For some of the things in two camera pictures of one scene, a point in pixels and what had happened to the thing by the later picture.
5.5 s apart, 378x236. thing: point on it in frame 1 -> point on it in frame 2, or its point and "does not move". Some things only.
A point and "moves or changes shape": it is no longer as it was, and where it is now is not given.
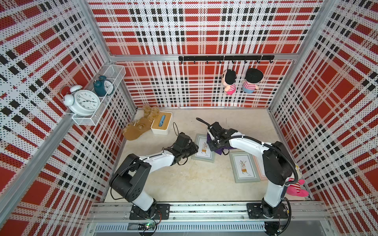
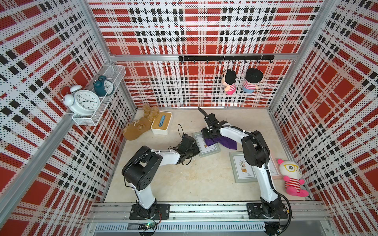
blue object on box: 161,123 does not move
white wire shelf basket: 106,84 does not move
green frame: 244,167 does not move
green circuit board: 146,226 does not move
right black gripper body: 214,144 -> 208,132
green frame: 204,153 moves or changes shape
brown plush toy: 135,130 does not move
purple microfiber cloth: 219,151 moves or changes shape
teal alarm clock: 103,87 does not move
